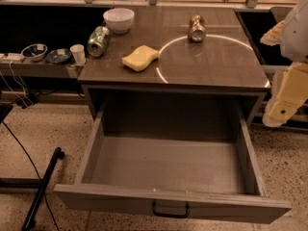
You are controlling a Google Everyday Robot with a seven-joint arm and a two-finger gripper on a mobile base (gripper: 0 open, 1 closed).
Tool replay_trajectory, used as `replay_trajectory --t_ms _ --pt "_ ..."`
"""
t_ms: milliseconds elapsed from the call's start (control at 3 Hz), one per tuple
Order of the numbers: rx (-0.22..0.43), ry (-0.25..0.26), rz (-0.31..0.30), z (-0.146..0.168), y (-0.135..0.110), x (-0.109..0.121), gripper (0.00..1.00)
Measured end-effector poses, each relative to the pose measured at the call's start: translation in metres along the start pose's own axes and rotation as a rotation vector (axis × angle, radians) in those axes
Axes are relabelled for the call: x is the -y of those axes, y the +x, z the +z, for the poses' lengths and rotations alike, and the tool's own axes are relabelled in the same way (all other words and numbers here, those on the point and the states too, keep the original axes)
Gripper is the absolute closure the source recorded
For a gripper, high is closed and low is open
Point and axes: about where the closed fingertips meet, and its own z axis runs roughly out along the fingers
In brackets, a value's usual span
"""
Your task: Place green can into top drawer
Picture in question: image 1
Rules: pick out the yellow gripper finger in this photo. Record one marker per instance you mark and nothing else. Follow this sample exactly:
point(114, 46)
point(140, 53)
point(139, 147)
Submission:
point(289, 92)
point(272, 37)

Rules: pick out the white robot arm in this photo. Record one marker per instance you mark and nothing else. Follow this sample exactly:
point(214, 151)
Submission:
point(294, 38)

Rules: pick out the open grey top drawer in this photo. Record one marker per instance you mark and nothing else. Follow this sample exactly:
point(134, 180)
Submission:
point(212, 167)

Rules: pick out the grey cabinet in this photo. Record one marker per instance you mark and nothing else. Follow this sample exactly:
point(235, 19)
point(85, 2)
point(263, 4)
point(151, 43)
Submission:
point(190, 81)

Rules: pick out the yellow sponge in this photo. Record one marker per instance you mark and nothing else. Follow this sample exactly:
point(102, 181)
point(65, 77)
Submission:
point(140, 58)

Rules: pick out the dark blue bowl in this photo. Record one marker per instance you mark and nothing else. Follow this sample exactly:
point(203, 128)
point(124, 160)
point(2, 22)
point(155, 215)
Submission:
point(58, 56)

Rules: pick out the white rimmed dark bowl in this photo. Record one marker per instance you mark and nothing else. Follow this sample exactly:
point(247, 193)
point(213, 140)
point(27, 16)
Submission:
point(35, 52)

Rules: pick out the side shelf bench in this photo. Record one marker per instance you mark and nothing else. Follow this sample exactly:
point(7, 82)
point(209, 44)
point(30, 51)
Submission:
point(41, 69)

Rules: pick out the white power strip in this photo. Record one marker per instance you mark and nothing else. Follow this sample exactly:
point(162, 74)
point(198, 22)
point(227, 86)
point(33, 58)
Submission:
point(11, 57)

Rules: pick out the black stand leg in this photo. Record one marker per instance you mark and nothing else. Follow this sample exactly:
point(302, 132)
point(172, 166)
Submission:
point(39, 184)

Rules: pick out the black drawer handle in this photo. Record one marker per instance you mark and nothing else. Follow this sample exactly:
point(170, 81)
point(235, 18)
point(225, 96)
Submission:
point(162, 211)

